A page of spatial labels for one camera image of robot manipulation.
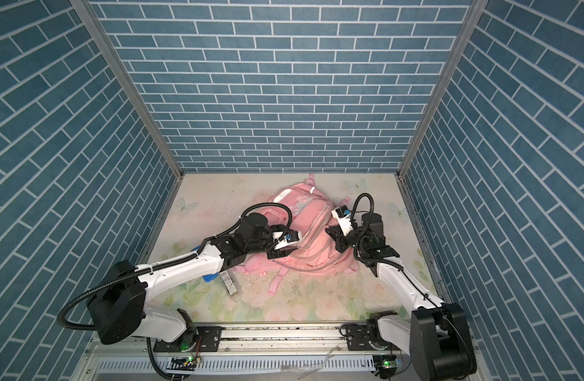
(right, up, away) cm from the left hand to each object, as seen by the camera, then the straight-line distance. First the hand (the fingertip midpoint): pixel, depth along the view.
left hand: (299, 238), depth 79 cm
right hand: (+11, +2, +4) cm, 12 cm away
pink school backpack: (+2, +9, +14) cm, 17 cm away
